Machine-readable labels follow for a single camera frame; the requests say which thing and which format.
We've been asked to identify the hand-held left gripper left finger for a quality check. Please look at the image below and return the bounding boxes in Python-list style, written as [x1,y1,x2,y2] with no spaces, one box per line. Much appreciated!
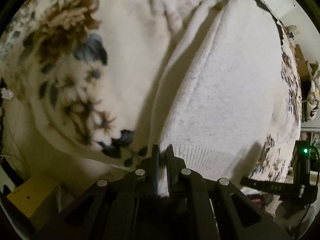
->
[32,144,160,240]

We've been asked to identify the floral fleece blanket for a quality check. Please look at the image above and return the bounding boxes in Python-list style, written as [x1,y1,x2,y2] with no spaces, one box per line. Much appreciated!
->
[0,0,303,183]

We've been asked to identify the white knit sweater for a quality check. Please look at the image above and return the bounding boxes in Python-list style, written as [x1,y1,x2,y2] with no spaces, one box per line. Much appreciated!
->
[149,0,287,198]

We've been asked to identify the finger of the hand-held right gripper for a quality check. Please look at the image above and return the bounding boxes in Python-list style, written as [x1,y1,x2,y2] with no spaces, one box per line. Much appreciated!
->
[240,177,300,195]

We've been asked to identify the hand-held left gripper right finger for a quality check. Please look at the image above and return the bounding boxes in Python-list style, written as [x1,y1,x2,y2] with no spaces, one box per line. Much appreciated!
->
[165,144,292,240]

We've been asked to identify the patterned hanging bag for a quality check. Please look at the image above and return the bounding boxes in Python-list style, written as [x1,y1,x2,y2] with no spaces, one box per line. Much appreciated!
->
[302,64,320,123]

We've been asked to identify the yellow cardboard box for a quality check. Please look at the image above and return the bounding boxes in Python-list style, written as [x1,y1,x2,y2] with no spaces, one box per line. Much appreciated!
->
[6,177,62,221]

